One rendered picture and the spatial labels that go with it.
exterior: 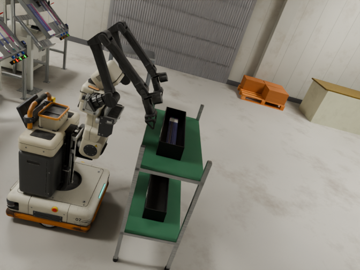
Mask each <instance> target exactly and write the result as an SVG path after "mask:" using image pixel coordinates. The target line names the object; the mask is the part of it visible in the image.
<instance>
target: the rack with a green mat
mask: <svg viewBox="0 0 360 270"><path fill-rule="evenodd" d="M152 105H153V108H154V109H156V108H155V104H153V103H152ZM203 108H204V105H203V104H201V105H200V108H199V111H198V114H197V117H196V119H195V118H191V117H187V116H186V127H185V148H184V151H183V154H182V157H181V160H180V161H179V160H175V159H171V158H168V157H164V156H159V155H156V151H157V147H158V142H159V137H160V133H161V128H162V123H163V118H164V114H165V111H164V110H160V109H156V111H157V117H156V123H155V128H154V129H151V128H150V126H149V125H146V129H145V133H144V137H143V139H142V143H141V145H140V150H139V154H138V158H137V163H136V167H135V170H134V174H133V179H132V183H131V187H130V192H129V196H128V199H127V203H126V208H125V212H124V217H123V221H122V225H121V230H120V233H119V237H118V242H117V246H116V251H115V255H114V257H113V262H117V261H118V254H119V250H120V247H121V243H122V239H123V235H127V236H132V237H138V238H143V239H148V240H152V241H157V242H162V243H167V244H172V245H174V247H173V249H172V252H171V254H170V257H169V259H168V262H167V264H166V266H165V268H164V270H170V266H171V264H172V261H173V259H174V257H175V254H176V252H177V249H178V247H179V244H180V242H181V240H182V237H183V235H184V232H185V230H186V227H187V225H188V222H189V220H190V217H191V215H192V212H193V210H194V208H195V205H196V203H197V200H198V198H199V196H200V193H201V191H202V188H203V186H204V184H205V181H206V178H207V176H208V173H209V171H210V169H211V166H212V161H208V160H207V163H206V165H205V168H203V157H202V150H201V139H200V127H199V120H200V116H201V113H202V111H203ZM150 174H153V175H158V176H162V177H167V178H169V191H168V204H167V213H166V217H165V219H164V222H159V221H154V220H149V219H144V218H142V216H143V211H144V204H145V199H146V193H147V187H148V181H149V176H150ZM181 181H184V182H189V183H193V184H197V185H198V186H197V188H196V191H195V193H194V196H193V198H192V201H191V203H190V206H189V209H188V211H187V214H186V216H185V219H184V221H183V224H182V226H181ZM180 226H181V229H180Z"/></svg>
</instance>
